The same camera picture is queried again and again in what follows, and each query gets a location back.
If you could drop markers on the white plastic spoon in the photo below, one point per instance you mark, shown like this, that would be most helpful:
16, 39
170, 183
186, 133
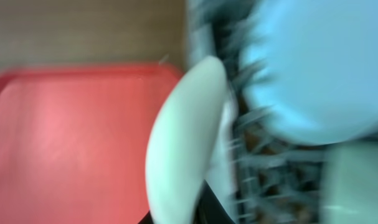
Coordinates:
182, 142

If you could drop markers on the white plastic fork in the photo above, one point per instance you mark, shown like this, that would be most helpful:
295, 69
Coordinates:
221, 173

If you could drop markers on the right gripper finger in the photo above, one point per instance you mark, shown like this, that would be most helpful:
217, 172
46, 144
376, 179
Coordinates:
209, 210

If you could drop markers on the light blue plate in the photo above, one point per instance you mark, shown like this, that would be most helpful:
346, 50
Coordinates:
319, 74

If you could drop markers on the red serving tray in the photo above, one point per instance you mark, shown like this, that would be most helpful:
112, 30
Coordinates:
73, 141

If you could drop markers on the green bowl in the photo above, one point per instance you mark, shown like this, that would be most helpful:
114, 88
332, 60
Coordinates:
349, 188

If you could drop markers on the grey dishwasher rack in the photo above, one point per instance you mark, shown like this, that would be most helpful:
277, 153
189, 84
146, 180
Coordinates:
278, 181

